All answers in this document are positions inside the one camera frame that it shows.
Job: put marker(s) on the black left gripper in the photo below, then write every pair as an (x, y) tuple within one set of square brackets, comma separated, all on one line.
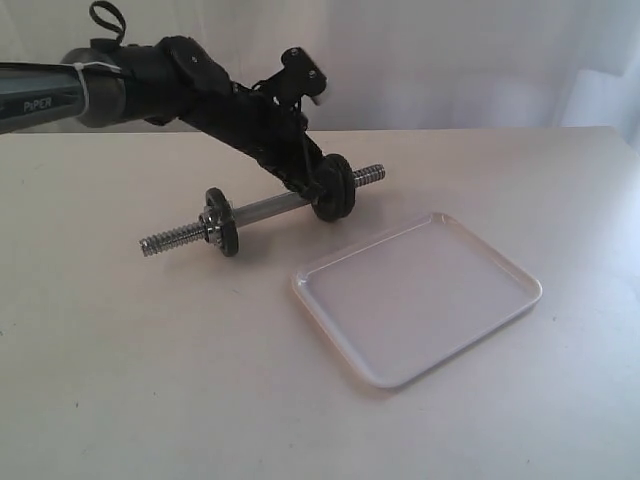
[(275, 137)]

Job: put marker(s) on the black weight plate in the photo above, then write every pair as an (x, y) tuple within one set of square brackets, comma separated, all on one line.
[(348, 180), (216, 200), (328, 206)]

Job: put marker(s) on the chrome dumbbell bar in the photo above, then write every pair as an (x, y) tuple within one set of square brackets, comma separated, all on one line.
[(244, 216)]

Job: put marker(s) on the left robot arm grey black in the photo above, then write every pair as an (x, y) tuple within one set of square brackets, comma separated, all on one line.
[(109, 84)]

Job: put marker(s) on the chrome collar nut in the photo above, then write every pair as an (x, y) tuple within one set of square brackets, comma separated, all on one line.
[(210, 224)]

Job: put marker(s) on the white rectangular tray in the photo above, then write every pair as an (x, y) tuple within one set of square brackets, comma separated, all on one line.
[(409, 299)]

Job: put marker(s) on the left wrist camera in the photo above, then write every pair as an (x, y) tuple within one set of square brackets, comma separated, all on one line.
[(299, 77)]

